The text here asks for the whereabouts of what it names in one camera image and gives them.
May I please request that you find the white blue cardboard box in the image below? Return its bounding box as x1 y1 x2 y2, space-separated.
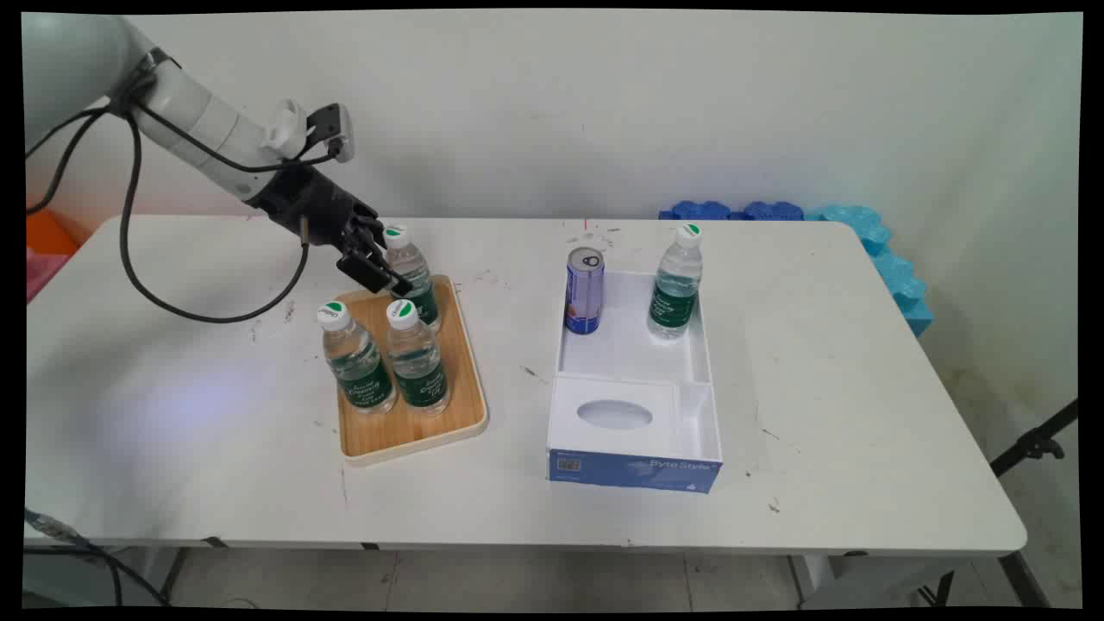
546 268 725 495

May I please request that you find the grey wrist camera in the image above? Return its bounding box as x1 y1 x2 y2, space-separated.
262 98 356 166

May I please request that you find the black floor cable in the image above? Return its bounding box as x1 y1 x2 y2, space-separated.
24 507 169 607

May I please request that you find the orange box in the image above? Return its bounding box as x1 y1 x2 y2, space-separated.
26 209 84 259

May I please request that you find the clear water bottle green label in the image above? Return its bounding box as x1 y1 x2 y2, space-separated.
385 298 452 417
382 223 442 334
316 300 398 417
646 223 705 342

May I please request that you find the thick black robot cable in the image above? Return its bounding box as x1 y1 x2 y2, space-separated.
117 73 311 325

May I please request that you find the pink box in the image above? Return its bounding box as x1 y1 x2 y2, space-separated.
26 248 71 304

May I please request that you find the wooden serving tray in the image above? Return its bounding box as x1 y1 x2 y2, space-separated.
331 273 491 468

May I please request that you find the blue purple drink can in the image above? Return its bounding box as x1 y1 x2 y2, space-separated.
564 248 606 336

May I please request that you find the black tripod leg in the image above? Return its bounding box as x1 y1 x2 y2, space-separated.
989 398 1080 479

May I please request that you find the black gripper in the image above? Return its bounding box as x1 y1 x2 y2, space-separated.
248 164 414 298

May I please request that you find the black table leg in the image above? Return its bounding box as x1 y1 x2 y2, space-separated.
999 552 1051 610

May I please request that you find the thin black camera cable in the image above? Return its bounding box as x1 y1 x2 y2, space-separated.
129 99 344 174

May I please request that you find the cyan foam block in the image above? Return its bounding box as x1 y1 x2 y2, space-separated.
806 204 935 338

